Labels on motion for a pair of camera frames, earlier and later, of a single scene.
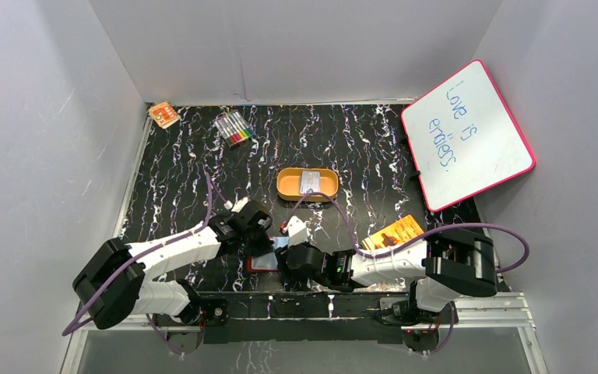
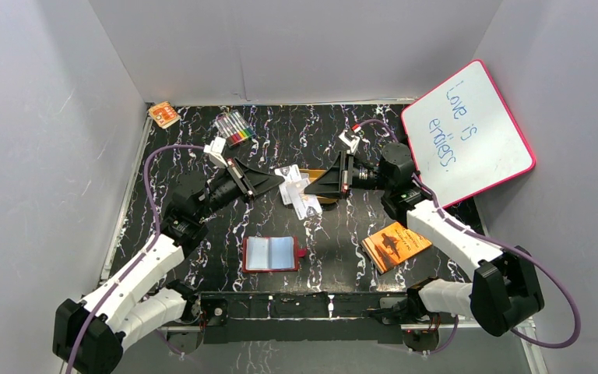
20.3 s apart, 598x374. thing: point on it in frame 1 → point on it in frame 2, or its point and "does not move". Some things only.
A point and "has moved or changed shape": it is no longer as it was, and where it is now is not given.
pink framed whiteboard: [463, 138] does not move
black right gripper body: [289, 273] → [361, 177]
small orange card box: [164, 114] does not move
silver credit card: [310, 180] has moved or changed shape
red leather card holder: [267, 262] does not move
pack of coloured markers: [233, 128] does not move
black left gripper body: [260, 239] → [240, 178]
